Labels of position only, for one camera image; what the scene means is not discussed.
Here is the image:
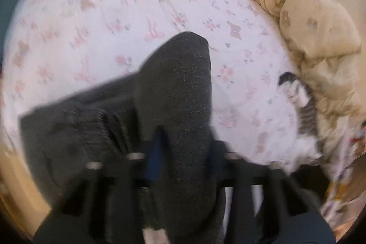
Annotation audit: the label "dark grey pants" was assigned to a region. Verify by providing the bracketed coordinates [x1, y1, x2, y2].
[20, 32, 225, 243]

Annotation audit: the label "grey white cat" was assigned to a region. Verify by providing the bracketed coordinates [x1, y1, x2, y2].
[278, 72, 324, 166]

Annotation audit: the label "cream crumpled duvet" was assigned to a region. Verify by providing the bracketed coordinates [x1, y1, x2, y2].
[255, 0, 362, 146]

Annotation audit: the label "floral white bed sheet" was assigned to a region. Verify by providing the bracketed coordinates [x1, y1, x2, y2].
[3, 0, 297, 170]

